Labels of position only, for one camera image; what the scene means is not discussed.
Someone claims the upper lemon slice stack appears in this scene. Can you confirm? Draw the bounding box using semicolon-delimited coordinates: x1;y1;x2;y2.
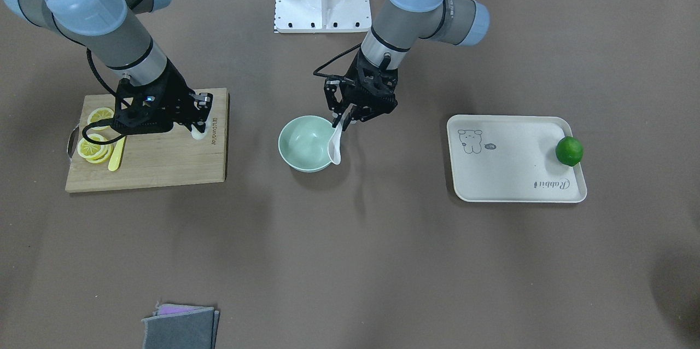
77;137;113;164

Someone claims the bamboo cutting board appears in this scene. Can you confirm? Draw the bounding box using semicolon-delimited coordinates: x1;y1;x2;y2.
65;88;229;194

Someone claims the white plastic spoon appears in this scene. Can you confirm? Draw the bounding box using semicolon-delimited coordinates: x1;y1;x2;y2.
327;122;342;165

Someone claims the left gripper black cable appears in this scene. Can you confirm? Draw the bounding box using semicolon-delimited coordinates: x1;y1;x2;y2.
313;43;363;82

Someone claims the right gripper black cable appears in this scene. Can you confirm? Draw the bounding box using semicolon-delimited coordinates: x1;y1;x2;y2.
81;48;132;146

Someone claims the folded grey cloth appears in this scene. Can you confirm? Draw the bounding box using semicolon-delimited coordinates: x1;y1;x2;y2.
142;304;220;348

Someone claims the green lime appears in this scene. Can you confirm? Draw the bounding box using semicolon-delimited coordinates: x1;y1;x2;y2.
555;136;584;167

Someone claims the cream rabbit print tray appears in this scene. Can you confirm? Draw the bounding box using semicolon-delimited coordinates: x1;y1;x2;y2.
446;114;587;203

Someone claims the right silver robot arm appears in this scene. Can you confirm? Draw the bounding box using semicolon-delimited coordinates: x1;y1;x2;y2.
3;0;213;139

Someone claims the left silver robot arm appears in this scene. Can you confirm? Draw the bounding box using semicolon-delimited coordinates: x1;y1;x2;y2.
323;0;490;131

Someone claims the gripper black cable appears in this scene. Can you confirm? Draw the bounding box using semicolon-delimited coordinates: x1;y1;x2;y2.
313;43;363;82
81;48;132;146

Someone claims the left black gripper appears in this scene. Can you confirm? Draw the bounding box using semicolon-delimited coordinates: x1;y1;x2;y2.
323;51;398;132

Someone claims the yellow plastic knife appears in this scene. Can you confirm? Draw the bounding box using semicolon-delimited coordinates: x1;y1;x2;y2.
108;136;127;172

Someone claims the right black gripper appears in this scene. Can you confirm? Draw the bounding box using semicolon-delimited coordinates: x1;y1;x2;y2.
110;60;213;135

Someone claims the mint green bowl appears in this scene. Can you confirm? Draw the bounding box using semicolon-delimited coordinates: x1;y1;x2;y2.
278;115;335;173

